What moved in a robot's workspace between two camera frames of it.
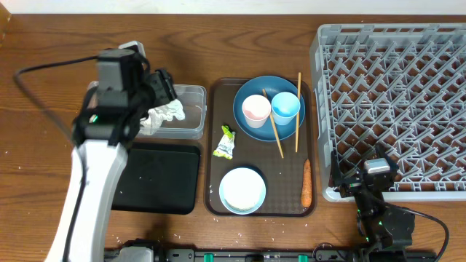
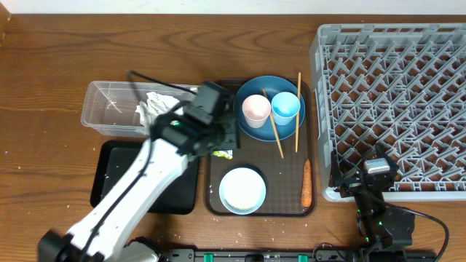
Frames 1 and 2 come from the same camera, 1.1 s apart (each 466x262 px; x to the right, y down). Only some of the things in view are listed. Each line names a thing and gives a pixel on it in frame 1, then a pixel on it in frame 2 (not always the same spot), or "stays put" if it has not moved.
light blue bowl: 242,191 stays put
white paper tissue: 157,116 stays put
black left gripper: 164,85 to 234,142
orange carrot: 306,189 stays put
